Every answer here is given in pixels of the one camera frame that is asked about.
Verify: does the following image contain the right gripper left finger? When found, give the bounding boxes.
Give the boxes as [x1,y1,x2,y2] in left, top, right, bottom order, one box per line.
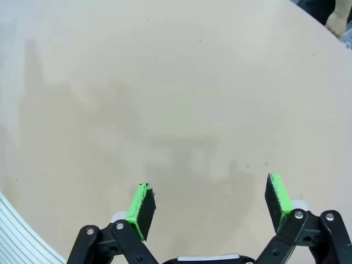
[67,183,160,264]

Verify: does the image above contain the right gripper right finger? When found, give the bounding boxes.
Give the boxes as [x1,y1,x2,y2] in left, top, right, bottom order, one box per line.
[254,173,352,264]

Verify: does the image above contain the person's left forearm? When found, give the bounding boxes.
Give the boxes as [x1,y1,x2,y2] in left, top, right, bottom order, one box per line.
[334,0,352,19]

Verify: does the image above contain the person's left hand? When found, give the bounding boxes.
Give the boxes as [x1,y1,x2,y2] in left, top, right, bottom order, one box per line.
[325,11,348,39]

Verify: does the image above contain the white ribbed panel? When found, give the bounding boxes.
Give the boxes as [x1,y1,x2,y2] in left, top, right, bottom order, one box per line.
[0,191,67,264]

